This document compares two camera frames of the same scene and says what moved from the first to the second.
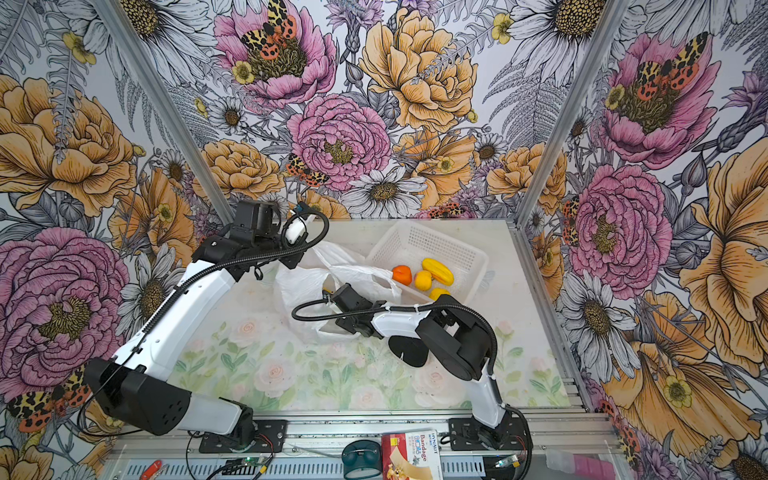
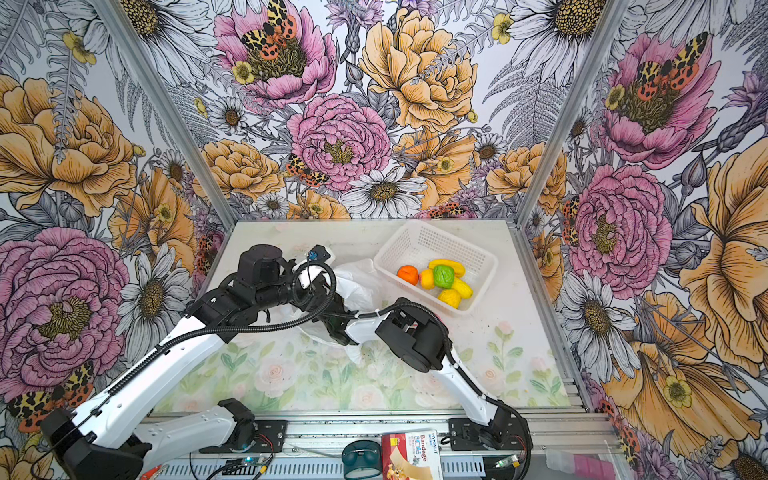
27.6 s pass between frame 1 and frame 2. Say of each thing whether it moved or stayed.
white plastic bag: moved
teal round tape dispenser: stayed
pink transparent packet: stayed
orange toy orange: moved
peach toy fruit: stayed
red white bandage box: stayed
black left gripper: moved
